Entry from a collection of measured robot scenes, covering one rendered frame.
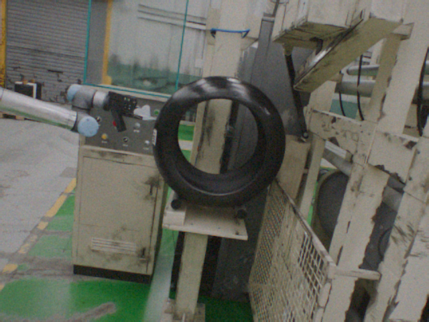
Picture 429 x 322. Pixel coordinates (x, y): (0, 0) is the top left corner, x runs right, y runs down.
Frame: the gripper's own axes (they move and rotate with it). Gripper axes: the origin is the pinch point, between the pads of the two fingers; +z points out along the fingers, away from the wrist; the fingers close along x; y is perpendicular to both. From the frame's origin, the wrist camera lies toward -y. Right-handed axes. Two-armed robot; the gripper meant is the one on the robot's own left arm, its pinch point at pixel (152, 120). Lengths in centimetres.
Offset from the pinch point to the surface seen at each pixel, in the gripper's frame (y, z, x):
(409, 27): 54, 72, -36
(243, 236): -36, 51, -11
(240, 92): 21.6, 31.7, -11.0
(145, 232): -82, 5, 57
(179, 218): -35.1, 22.2, -11.0
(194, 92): 16.6, 14.4, -10.9
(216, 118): 5.5, 27.4, 26.1
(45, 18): 48, -459, 831
